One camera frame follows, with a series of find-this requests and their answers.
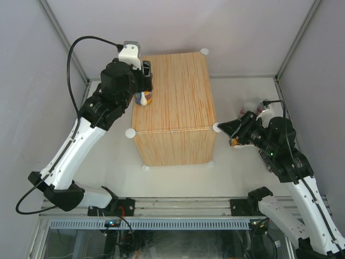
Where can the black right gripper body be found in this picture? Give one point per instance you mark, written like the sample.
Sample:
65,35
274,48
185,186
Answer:
252,129

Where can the blue rectangular tin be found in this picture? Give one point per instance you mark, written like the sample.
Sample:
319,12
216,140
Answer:
266,159

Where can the aluminium mounting rail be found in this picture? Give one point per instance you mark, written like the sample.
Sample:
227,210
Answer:
177,208

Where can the wooden cabinet box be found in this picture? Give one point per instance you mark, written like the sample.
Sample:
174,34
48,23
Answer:
176,128

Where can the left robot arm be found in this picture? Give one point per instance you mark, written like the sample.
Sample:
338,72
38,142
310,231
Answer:
119,83

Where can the blue yellow lying can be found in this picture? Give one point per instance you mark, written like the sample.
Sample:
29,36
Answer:
236,144

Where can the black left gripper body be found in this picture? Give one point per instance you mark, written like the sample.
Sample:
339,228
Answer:
141,83

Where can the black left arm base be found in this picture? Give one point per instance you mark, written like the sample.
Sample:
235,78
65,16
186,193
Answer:
117,206

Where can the blue can with spoon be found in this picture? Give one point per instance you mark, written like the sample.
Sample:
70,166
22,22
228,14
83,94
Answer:
143,98

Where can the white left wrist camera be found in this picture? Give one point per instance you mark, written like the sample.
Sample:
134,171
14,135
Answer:
130,54

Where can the grey slotted cable duct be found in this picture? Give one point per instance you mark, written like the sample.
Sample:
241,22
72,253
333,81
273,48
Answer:
151,224

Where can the white red label can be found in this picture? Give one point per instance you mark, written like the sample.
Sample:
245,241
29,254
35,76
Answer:
247,106
260,108

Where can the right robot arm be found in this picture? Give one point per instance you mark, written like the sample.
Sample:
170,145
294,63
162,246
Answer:
315,235

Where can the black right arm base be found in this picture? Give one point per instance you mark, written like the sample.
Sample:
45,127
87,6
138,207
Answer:
249,206

